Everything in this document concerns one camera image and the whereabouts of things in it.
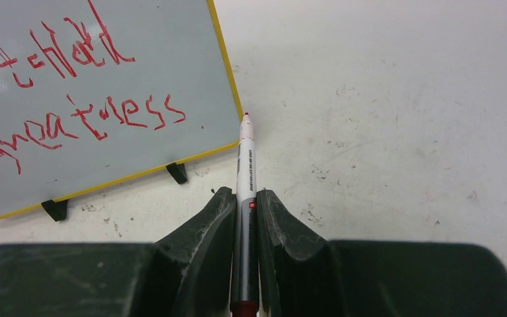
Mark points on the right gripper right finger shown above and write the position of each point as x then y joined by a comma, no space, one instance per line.
303,274

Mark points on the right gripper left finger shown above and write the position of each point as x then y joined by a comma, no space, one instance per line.
186,273

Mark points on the red white marker pen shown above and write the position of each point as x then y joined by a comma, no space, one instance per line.
244,297

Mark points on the yellow framed whiteboard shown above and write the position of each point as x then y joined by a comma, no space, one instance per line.
94,93

